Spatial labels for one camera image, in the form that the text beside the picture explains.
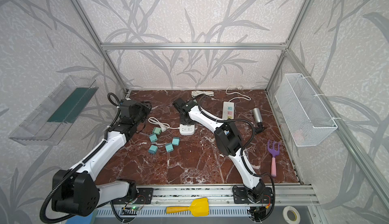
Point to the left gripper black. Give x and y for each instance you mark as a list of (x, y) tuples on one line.
[(145, 108)]

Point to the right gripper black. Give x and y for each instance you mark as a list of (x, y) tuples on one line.
[(179, 105)]

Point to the white square power strip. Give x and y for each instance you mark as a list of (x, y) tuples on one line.
[(184, 130)]

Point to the white long power strip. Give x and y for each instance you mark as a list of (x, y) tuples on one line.
[(228, 111)]

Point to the blue power strip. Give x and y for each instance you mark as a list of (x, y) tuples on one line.
[(198, 93)]

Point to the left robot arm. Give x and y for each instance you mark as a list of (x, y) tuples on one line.
[(74, 191)]

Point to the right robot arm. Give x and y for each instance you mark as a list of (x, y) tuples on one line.
[(228, 140)]

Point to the silver hair dryer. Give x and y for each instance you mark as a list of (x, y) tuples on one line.
[(258, 120)]

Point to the purple pink toy rake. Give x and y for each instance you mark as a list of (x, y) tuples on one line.
[(273, 148)]

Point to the yellow toy shovel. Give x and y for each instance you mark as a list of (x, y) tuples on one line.
[(198, 208)]

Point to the white tape roll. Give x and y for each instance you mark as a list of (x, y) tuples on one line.
[(291, 215)]

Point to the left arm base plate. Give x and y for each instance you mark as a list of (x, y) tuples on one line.
[(139, 196)]

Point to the clear plastic wall shelf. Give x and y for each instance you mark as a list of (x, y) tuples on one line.
[(52, 119)]

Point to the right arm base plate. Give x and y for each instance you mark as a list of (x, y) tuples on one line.
[(240, 196)]

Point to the white wire basket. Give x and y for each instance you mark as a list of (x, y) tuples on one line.
[(306, 117)]

